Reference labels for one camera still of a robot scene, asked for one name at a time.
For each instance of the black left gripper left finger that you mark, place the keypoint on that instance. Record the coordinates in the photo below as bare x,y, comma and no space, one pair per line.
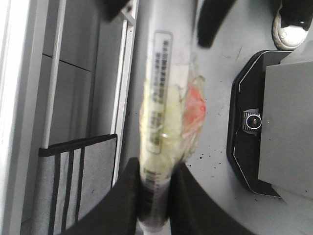
116,213

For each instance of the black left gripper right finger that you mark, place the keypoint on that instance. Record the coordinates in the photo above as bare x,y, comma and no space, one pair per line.
193,212

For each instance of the white black whiteboard marker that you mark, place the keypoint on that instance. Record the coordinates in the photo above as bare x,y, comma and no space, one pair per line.
171,118

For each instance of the black grey robot base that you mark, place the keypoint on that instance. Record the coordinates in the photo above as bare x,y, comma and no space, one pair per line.
270,129

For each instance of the grey fabric organizer black stripes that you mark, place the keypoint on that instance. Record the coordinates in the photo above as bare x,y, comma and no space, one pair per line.
72,178

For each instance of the white sneaker shoe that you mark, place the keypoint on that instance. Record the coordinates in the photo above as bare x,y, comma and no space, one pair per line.
292,23

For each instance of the white whiteboard with metal frame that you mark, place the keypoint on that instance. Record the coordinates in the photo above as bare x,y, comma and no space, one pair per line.
22,32

